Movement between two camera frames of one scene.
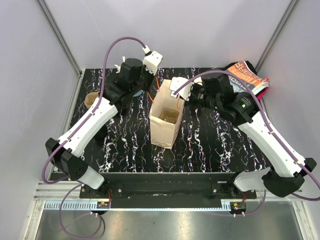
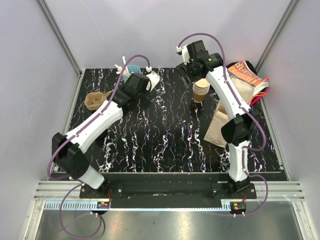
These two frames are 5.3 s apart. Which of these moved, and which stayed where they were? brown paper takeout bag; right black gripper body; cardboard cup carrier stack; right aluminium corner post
Moved: right black gripper body; brown paper takeout bag
Stayed: cardboard cup carrier stack; right aluminium corner post
